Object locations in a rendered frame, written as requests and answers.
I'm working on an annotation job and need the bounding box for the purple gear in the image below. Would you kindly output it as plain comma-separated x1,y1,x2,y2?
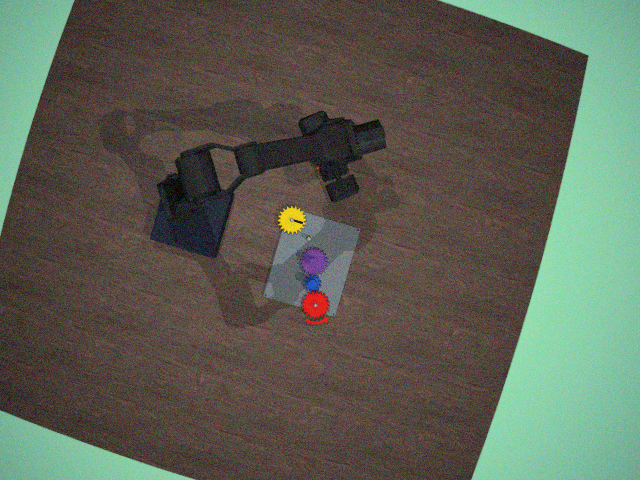
299,247,328,276

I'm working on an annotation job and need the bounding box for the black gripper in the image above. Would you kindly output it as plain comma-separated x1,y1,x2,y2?
298,111,360,203

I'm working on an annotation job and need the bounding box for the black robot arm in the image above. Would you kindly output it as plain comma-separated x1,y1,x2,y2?
156,117,387,222

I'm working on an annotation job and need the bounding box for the blue gear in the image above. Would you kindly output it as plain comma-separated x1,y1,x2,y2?
303,274,321,292

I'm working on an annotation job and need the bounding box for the yellow gear with black stripe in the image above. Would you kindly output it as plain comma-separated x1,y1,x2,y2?
277,205,307,235

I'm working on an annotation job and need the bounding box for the red gear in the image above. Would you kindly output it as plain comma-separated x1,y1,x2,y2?
301,290,330,318

